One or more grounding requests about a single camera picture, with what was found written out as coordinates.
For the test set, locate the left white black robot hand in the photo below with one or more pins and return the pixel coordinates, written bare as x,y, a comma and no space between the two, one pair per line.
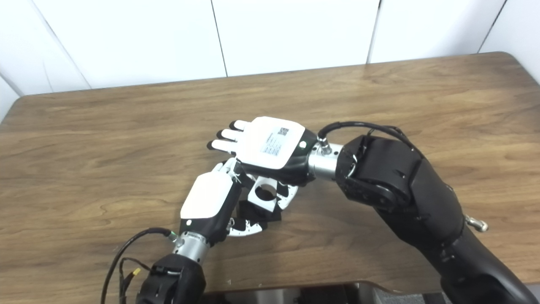
209,196

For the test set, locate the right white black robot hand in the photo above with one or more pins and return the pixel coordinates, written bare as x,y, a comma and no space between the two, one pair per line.
270,143

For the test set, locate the white square piece with hole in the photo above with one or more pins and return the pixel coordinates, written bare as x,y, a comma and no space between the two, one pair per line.
254,198

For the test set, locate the black peg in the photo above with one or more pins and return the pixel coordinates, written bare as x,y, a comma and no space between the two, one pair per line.
257,214

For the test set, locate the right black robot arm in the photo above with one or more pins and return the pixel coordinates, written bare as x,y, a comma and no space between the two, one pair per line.
405,185

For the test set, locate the black robot torso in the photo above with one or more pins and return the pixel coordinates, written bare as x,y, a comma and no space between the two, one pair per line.
320,294

